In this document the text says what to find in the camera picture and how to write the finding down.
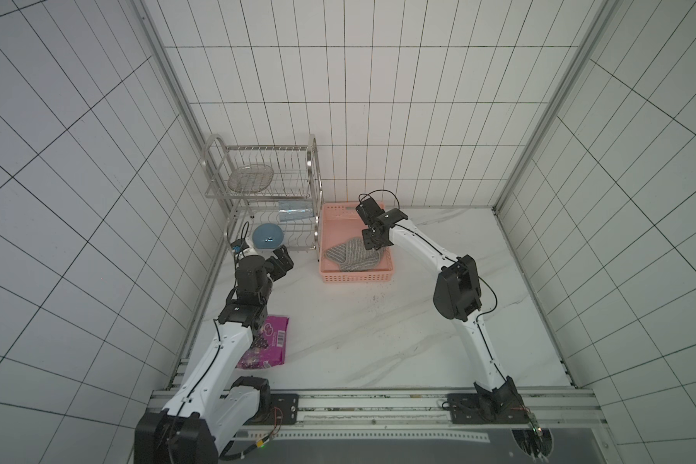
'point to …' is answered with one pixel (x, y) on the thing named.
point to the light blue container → (295, 210)
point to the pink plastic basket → (340, 222)
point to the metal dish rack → (280, 186)
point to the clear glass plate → (250, 178)
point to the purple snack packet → (273, 351)
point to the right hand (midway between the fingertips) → (364, 241)
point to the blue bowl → (268, 236)
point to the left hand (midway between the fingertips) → (273, 258)
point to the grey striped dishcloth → (352, 255)
